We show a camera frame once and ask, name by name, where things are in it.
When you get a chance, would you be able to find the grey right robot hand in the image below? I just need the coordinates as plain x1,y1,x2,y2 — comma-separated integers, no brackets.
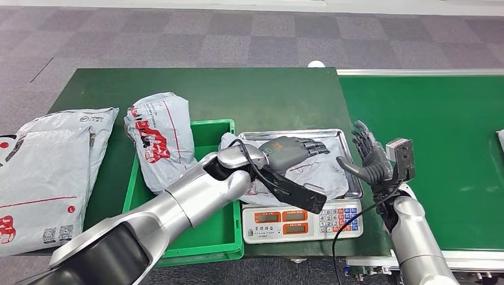
335,120,395,186

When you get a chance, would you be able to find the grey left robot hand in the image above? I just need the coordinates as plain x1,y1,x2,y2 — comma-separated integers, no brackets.
257,135,330,176

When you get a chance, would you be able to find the grey parcel faint print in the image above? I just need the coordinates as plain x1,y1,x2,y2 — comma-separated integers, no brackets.
218,132,351,207

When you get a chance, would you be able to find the grey parcel bold red print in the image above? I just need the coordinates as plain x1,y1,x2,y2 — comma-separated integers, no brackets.
124,92,198,195

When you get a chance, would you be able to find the green conveyor belt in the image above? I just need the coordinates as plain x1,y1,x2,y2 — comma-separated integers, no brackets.
336,68,504,276

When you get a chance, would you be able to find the steel scale tray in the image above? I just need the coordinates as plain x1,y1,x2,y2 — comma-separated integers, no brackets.
238,128,364,200

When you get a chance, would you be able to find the white electronic scale body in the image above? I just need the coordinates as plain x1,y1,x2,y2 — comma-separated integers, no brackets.
241,197,364,245

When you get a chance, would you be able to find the green plastic crate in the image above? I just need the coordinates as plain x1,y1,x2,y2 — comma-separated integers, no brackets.
122,119,245,268

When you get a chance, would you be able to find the flat grey express mailer bag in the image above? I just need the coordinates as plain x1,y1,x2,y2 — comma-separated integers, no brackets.
17,107,119,198

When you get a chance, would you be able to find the large flat grey mailer bag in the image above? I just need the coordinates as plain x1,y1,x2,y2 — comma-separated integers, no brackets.
0,128,92,258

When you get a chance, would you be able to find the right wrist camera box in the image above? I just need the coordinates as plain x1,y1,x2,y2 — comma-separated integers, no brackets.
385,137,416,182

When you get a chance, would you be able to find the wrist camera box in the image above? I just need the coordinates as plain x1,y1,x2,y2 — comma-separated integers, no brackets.
263,165,327,215
385,137,416,182

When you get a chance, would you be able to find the black left camera cable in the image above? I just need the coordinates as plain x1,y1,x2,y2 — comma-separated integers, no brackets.
228,138,292,195

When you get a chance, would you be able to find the black camera cable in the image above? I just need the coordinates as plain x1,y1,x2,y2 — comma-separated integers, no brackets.
228,138,292,195
332,179,407,285

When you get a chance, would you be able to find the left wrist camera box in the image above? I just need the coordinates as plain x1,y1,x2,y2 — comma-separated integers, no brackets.
263,165,327,215

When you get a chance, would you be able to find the black right camera cable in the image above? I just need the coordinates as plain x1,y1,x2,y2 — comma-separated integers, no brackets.
332,179,407,285

